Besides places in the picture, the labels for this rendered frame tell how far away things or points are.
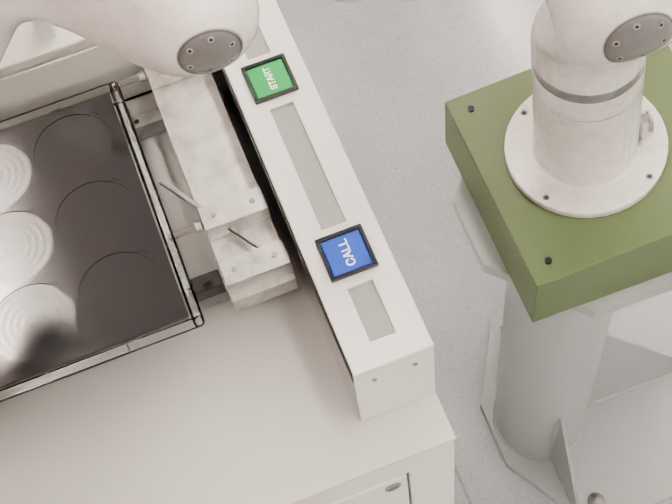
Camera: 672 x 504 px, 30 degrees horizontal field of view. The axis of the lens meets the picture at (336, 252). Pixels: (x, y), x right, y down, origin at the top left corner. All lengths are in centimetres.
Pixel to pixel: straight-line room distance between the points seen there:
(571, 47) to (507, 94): 41
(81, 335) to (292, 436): 27
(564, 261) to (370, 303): 23
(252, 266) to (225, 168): 16
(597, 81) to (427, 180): 130
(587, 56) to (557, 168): 32
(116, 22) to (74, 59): 64
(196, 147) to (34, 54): 23
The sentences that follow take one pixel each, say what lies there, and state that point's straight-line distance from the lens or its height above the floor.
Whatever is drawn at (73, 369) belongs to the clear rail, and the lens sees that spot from 147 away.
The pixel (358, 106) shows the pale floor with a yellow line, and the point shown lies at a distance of 267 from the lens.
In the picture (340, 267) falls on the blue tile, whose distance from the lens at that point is 139.
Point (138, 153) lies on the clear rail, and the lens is 158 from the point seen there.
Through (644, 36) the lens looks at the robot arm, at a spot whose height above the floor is 130.
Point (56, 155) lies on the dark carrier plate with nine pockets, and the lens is 162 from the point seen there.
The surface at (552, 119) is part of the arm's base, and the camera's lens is 138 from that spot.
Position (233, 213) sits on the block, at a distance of 151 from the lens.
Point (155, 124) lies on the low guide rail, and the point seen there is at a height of 84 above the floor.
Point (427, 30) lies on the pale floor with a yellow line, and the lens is 278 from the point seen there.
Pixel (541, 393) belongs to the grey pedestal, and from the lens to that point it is 202.
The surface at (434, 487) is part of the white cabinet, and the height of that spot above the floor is 66.
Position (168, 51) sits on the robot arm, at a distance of 100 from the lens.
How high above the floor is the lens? 220
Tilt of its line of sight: 62 degrees down
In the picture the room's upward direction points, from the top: 10 degrees counter-clockwise
